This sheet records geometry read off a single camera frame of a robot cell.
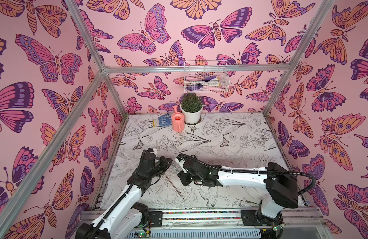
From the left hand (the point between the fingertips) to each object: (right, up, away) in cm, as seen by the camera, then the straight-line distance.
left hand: (174, 158), depth 82 cm
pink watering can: (+1, +22, +21) cm, 30 cm away
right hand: (+2, -8, -3) cm, 8 cm away
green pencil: (+1, -4, -3) cm, 5 cm away
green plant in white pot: (+11, +31, +20) cm, 39 cm away
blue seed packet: (-10, +23, +35) cm, 43 cm away
